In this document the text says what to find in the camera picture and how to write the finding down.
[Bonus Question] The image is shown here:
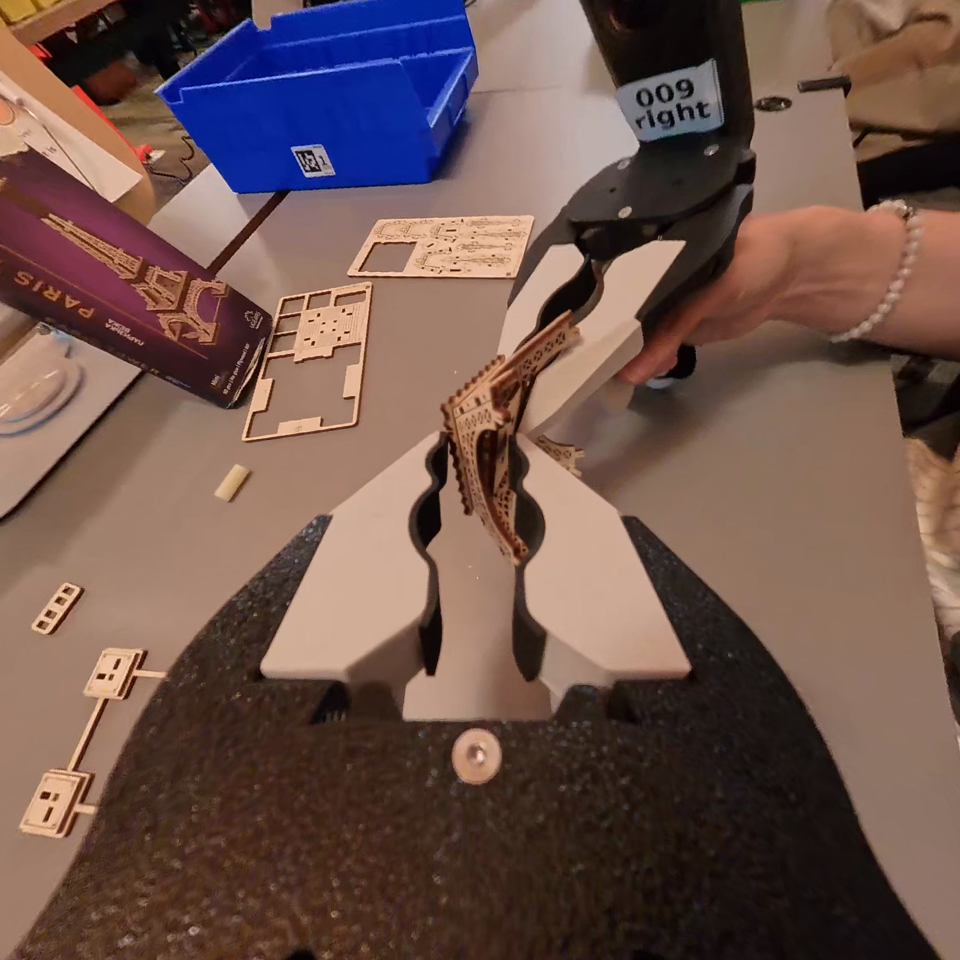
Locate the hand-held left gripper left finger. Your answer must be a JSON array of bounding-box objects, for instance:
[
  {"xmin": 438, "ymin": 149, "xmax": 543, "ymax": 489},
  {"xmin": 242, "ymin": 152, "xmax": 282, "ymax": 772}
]
[{"xmin": 259, "ymin": 429, "xmax": 453, "ymax": 711}]

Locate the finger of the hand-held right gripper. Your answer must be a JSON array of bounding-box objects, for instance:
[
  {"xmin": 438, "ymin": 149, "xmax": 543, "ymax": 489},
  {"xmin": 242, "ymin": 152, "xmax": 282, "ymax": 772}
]
[
  {"xmin": 497, "ymin": 240, "xmax": 603, "ymax": 361},
  {"xmin": 525, "ymin": 238, "xmax": 688, "ymax": 445}
]

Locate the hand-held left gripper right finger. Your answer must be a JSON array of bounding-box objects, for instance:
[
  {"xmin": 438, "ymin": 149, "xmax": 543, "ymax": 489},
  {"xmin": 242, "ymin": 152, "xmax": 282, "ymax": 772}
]
[{"xmin": 511, "ymin": 433, "xmax": 693, "ymax": 711}]

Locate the wooden tower side panel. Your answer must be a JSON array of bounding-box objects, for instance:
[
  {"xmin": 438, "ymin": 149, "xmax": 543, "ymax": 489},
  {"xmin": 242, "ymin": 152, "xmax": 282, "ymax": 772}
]
[{"xmin": 534, "ymin": 433, "xmax": 586, "ymax": 479}]

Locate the wooden tower base model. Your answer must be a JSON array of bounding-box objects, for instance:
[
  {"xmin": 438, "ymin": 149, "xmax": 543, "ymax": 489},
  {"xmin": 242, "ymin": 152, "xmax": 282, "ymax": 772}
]
[{"xmin": 440, "ymin": 311, "xmax": 582, "ymax": 566}]

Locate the wooden platform pair sprue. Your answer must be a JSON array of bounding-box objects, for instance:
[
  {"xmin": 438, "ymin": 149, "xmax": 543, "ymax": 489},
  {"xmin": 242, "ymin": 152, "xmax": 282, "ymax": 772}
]
[{"xmin": 18, "ymin": 647, "xmax": 168, "ymax": 839}]

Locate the grey desk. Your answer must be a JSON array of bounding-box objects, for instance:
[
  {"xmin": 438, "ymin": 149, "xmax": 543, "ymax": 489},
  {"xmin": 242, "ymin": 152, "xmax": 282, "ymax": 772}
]
[{"xmin": 0, "ymin": 0, "xmax": 939, "ymax": 960}]

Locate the person's right hand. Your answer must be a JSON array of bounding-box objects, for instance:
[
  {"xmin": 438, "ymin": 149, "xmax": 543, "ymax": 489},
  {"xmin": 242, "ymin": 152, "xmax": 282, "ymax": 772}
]
[{"xmin": 622, "ymin": 204, "xmax": 875, "ymax": 387}]

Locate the wooden sheet with small parts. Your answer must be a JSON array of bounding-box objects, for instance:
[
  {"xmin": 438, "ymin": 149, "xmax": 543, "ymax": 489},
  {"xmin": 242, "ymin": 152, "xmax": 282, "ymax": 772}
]
[{"xmin": 347, "ymin": 215, "xmax": 535, "ymax": 284}]

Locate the wooden sheet with empty cutouts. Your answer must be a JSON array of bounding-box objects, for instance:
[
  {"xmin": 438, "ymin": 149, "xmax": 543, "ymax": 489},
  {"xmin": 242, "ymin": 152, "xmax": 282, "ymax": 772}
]
[{"xmin": 241, "ymin": 281, "xmax": 374, "ymax": 444}]

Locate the beige cloth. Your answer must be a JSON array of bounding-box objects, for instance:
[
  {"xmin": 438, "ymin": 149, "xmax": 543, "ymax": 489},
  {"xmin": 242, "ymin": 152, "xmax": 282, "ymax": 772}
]
[{"xmin": 825, "ymin": 0, "xmax": 960, "ymax": 162}]

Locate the blue plastic bin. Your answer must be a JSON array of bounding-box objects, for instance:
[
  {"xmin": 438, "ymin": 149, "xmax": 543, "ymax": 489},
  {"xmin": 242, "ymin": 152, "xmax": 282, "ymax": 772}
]
[{"xmin": 155, "ymin": 0, "xmax": 480, "ymax": 195}]

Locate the small wooden ladder piece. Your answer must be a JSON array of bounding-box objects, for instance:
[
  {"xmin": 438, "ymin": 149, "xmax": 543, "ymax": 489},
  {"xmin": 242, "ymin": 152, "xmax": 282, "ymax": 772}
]
[{"xmin": 31, "ymin": 582, "xmax": 84, "ymax": 636}]

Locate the person's patterned shirt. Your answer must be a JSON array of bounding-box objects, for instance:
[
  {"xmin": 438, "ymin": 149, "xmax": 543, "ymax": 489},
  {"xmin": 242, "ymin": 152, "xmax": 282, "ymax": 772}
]
[{"xmin": 903, "ymin": 435, "xmax": 960, "ymax": 721}]

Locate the purple tower kit box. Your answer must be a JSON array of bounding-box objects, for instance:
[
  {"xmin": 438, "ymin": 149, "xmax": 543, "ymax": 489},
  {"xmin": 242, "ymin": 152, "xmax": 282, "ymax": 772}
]
[{"xmin": 0, "ymin": 153, "xmax": 273, "ymax": 411}]

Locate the printed instruction sheet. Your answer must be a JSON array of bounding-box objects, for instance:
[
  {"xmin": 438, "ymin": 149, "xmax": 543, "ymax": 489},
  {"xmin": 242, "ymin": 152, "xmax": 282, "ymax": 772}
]
[{"xmin": 0, "ymin": 71, "xmax": 144, "ymax": 204}]

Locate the pearl bracelet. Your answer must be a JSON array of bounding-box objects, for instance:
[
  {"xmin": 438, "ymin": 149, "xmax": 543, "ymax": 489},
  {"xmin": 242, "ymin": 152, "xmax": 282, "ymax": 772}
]
[{"xmin": 828, "ymin": 198, "xmax": 924, "ymax": 345}]

